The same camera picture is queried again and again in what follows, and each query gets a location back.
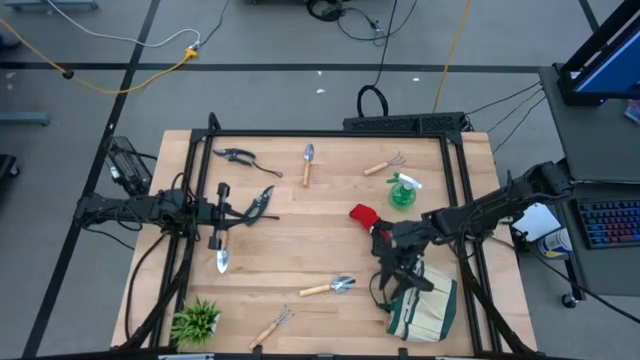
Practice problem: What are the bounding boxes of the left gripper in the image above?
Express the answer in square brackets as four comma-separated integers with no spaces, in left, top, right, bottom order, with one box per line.
[197,182,236,251]

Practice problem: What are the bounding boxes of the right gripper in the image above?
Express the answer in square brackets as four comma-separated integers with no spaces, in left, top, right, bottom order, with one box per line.
[372,219,436,301]

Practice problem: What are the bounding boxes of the pointed trowel wooden handle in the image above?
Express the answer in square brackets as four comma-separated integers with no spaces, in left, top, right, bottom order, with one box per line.
[215,229,231,275]

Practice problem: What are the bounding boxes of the beige green canvas gardening bag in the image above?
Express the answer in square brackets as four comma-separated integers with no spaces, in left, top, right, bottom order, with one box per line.
[368,259,459,344]

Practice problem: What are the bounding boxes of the slim green-handled pruning shears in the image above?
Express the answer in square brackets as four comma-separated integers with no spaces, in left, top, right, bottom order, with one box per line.
[212,147,284,179]

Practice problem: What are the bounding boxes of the red black gardening gloves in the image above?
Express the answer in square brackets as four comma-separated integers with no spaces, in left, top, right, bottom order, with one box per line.
[348,203,396,246]

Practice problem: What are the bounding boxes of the green spray bottle white nozzle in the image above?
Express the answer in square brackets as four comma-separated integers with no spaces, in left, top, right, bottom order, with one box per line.
[386,171,424,211]

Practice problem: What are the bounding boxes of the wide trowel wooden handle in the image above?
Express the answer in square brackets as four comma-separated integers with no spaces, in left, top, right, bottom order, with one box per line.
[298,275,357,298]

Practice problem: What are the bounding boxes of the narrow trowel wooden handle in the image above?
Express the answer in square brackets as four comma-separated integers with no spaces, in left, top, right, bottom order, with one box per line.
[301,143,316,189]

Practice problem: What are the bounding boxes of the small hand rake wooden handle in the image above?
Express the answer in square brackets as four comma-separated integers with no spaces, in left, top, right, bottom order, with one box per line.
[363,152,407,177]

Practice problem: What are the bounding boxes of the three-tine cultivator wooden handle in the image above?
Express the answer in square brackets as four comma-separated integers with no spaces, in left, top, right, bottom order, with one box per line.
[248,305,296,351]

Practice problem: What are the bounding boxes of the green plant in white pot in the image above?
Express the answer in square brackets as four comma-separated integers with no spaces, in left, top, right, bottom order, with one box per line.
[169,297,222,351]

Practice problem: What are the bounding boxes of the white paper sheet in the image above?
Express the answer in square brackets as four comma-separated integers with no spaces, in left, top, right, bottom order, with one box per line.
[510,202,562,244]

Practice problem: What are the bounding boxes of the black perforated metal box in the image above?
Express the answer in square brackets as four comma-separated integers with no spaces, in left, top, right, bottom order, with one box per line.
[342,111,469,134]

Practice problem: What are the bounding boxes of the white blue yellow can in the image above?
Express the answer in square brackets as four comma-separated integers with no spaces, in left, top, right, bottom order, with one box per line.
[537,227,574,260]

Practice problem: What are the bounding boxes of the backlit computer keyboard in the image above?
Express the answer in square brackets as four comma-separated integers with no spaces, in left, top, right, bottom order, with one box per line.
[577,198,640,250]

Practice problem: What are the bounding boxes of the grey metal floor bar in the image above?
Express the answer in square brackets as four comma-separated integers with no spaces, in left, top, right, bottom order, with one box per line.
[4,0,99,12]
[0,112,51,126]

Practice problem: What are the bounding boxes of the black chair base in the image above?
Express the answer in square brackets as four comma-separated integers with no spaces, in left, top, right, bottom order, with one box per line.
[0,153,21,180]

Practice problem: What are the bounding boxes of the grey side desk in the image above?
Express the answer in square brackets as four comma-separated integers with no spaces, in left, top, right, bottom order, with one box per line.
[538,64,640,297]

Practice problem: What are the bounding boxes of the black monitor on stand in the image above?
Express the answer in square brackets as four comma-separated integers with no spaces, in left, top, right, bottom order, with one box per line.
[555,0,640,107]

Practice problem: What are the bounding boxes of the black wire-cage device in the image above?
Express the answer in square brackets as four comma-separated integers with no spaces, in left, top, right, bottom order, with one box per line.
[103,135,154,197]

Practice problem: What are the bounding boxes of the black aluminium table frame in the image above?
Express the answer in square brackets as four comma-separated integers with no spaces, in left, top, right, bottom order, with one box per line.
[109,112,539,360]

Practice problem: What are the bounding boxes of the yellow extension cable with plug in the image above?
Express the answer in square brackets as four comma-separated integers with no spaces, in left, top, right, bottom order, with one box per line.
[0,18,199,95]

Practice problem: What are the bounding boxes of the black coiled floor cable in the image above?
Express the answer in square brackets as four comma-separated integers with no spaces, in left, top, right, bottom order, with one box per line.
[355,0,399,119]

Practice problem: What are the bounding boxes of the thin black cable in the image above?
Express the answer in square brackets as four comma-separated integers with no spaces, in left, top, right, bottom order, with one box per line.
[465,81,543,117]
[486,88,545,135]
[491,94,548,155]

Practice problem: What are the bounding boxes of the white floor cable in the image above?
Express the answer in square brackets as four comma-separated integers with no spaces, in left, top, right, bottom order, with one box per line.
[47,0,202,50]

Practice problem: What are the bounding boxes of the yellow hanging cable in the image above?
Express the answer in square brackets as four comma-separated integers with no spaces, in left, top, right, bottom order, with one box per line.
[432,0,474,114]

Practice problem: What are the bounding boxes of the black cable bundle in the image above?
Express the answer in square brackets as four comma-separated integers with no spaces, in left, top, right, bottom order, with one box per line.
[304,0,396,46]

